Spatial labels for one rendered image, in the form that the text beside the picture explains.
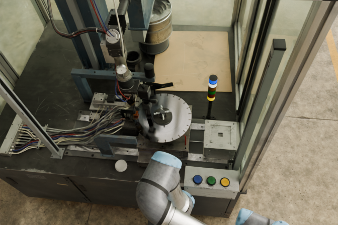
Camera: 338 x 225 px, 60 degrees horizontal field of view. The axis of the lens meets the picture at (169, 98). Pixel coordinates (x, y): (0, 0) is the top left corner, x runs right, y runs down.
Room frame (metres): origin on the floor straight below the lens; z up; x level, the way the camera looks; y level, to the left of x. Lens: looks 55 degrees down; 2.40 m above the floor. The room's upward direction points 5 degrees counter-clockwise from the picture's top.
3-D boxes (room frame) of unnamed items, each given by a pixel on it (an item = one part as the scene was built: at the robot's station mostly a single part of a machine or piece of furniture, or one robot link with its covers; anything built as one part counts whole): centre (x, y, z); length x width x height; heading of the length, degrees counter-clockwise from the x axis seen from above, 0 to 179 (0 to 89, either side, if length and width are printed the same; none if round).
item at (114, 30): (1.06, 0.18, 1.45); 0.35 x 0.07 x 0.28; 169
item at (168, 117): (0.89, 0.04, 0.96); 0.11 x 0.11 x 0.03
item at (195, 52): (1.29, 0.30, 0.38); 1.64 x 1.35 x 0.77; 79
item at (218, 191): (0.53, -0.18, 0.82); 0.28 x 0.11 x 0.15; 79
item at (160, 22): (1.68, 0.08, 0.93); 0.31 x 0.31 x 0.36
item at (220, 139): (0.77, -0.27, 0.82); 0.18 x 0.18 x 0.15; 79
